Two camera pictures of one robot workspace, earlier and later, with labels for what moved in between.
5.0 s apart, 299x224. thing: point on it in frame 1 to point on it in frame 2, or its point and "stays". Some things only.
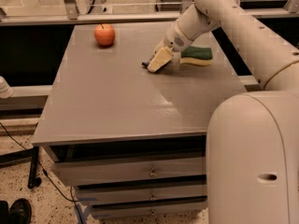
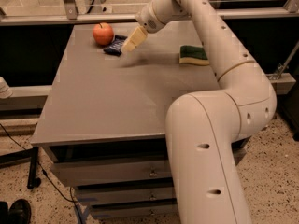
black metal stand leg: (33, 179) stays
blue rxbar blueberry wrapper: (145, 63) to (116, 46)
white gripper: (175, 42) to (148, 20)
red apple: (105, 35) stays
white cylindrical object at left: (6, 90) stays
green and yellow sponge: (196, 55) stays
